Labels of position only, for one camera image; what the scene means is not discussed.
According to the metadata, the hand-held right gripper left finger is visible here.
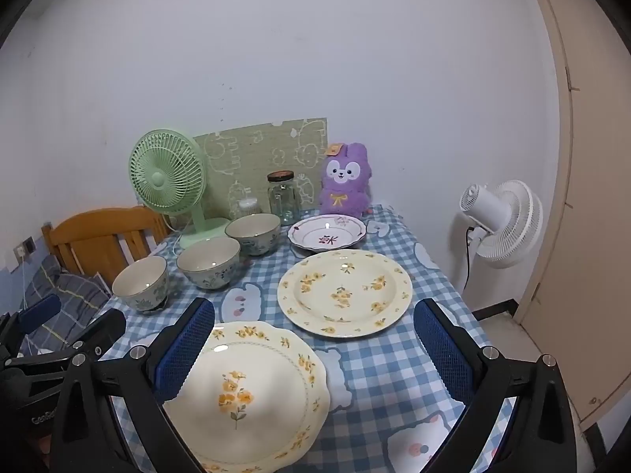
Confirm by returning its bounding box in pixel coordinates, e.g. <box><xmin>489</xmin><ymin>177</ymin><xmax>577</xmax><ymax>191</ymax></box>
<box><xmin>49</xmin><ymin>297</ymin><xmax>218</xmax><ymax>473</ymax></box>

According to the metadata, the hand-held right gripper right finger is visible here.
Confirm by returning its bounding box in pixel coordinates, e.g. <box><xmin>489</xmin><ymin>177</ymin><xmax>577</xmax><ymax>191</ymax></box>
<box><xmin>413</xmin><ymin>298</ymin><xmax>577</xmax><ymax>473</ymax></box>

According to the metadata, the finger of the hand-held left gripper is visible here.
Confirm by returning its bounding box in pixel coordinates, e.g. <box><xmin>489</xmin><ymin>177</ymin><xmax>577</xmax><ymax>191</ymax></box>
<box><xmin>0</xmin><ymin>294</ymin><xmax>62</xmax><ymax>360</ymax></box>
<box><xmin>5</xmin><ymin>308</ymin><xmax>127</xmax><ymax>371</ymax></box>

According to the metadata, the cream floral ceramic bowl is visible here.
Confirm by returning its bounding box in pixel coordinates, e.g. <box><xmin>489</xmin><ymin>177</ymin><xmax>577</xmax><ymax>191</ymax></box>
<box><xmin>225</xmin><ymin>214</ymin><xmax>282</xmax><ymax>257</ymax></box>
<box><xmin>112</xmin><ymin>256</ymin><xmax>169</xmax><ymax>312</ymax></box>

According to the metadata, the grey round plate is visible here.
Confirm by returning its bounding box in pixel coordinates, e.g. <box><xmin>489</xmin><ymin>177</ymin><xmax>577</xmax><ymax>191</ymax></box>
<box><xmin>176</xmin><ymin>236</ymin><xmax>241</xmax><ymax>291</ymax></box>

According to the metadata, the round yellow floral plate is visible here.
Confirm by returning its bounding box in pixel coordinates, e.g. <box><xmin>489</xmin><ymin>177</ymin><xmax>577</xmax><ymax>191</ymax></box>
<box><xmin>277</xmin><ymin>249</ymin><xmax>413</xmax><ymax>340</ymax></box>

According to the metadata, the white plate with red pattern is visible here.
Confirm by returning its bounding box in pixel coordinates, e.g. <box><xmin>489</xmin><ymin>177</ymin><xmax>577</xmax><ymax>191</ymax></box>
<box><xmin>288</xmin><ymin>214</ymin><xmax>368</xmax><ymax>253</ymax></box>

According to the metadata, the grey plaid pillow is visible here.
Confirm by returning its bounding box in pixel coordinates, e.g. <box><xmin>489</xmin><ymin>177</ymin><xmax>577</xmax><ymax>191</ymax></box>
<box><xmin>20</xmin><ymin>256</ymin><xmax>112</xmax><ymax>356</ymax></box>

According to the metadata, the blue checkered tablecloth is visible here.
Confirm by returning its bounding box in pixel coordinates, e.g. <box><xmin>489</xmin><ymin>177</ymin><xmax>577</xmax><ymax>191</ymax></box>
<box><xmin>99</xmin><ymin>204</ymin><xmax>518</xmax><ymax>473</ymax></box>

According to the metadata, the wooden headboard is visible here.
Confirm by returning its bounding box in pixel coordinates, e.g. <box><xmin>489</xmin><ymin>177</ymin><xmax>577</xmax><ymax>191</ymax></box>
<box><xmin>41</xmin><ymin>205</ymin><xmax>171</xmax><ymax>279</ymax></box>

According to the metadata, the white standing fan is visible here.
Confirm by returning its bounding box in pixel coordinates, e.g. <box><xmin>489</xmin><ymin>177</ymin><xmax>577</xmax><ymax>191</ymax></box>
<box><xmin>456</xmin><ymin>180</ymin><xmax>543</xmax><ymax>296</ymax></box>

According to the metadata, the green desk fan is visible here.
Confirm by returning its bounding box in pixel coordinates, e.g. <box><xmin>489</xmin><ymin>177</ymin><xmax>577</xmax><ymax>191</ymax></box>
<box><xmin>129</xmin><ymin>129</ymin><xmax>232</xmax><ymax>250</ymax></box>

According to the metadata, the glass jar with black lid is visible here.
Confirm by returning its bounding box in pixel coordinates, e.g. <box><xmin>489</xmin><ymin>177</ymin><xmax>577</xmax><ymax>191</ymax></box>
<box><xmin>267</xmin><ymin>170</ymin><xmax>301</xmax><ymax>226</ymax></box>

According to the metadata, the purple plush bunny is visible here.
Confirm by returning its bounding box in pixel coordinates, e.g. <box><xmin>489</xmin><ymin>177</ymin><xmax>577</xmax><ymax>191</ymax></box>
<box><xmin>318</xmin><ymin>142</ymin><xmax>373</xmax><ymax>218</ymax></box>

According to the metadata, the green printed mat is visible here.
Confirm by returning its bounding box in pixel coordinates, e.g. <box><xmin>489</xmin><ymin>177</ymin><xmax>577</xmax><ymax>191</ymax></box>
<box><xmin>192</xmin><ymin>117</ymin><xmax>329</xmax><ymax>220</ymax></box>

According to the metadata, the thin white charging cable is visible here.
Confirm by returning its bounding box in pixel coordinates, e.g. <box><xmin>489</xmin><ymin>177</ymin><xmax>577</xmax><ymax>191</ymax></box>
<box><xmin>19</xmin><ymin>256</ymin><xmax>31</xmax><ymax>309</ymax></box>

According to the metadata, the white fan power cable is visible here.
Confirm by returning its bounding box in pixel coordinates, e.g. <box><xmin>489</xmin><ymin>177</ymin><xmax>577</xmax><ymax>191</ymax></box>
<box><xmin>162</xmin><ymin>214</ymin><xmax>185</xmax><ymax>248</ymax></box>

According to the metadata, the black power cable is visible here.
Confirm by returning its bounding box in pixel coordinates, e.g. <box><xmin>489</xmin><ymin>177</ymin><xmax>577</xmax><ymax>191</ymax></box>
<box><xmin>463</xmin><ymin>225</ymin><xmax>478</xmax><ymax>291</ymax></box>

